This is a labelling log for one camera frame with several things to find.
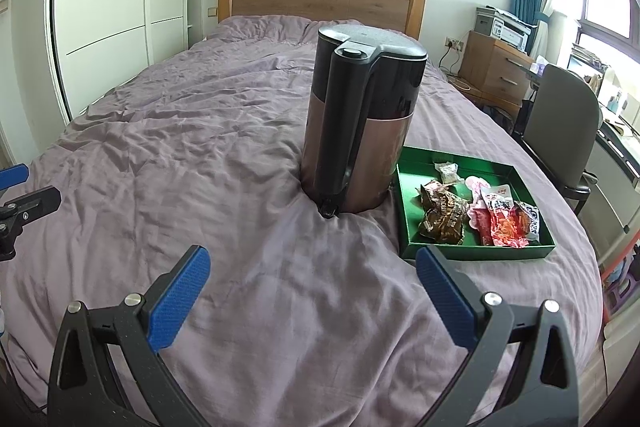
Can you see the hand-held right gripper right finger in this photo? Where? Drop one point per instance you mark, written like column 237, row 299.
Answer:
column 445, row 297

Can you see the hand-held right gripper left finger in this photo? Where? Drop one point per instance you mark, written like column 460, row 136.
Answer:
column 180, row 292

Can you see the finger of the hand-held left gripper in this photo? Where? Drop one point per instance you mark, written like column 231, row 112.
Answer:
column 40, row 202
column 12, row 176

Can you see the dark red snack packet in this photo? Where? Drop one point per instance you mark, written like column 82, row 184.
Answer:
column 480, row 224

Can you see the brown crinkled snack packet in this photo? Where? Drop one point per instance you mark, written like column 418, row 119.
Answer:
column 442, row 214

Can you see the red snack packet white top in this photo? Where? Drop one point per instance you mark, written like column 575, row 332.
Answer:
column 505, row 222

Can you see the green shallow box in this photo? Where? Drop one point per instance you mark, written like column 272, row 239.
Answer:
column 409, row 202

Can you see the silver chocolate wafer packet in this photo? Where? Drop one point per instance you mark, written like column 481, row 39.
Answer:
column 531, row 219

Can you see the small beige candy packet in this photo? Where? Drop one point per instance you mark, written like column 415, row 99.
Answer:
column 448, row 173

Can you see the black and copper electric kettle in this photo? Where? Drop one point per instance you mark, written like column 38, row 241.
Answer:
column 360, row 147

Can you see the purple plastic stool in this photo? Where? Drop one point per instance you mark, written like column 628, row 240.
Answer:
column 625, row 294

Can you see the white wardrobe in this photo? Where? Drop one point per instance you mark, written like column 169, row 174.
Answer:
column 115, row 7

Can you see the grey office chair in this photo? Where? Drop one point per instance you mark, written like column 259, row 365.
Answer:
column 560, row 122

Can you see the white desk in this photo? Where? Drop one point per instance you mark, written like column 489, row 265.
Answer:
column 617, row 147

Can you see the wooden drawer cabinet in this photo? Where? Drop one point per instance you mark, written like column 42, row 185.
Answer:
column 492, row 72

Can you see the grey white printer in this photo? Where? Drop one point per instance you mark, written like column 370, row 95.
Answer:
column 505, row 29

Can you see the wall power outlet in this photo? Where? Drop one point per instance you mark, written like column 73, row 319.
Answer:
column 454, row 43

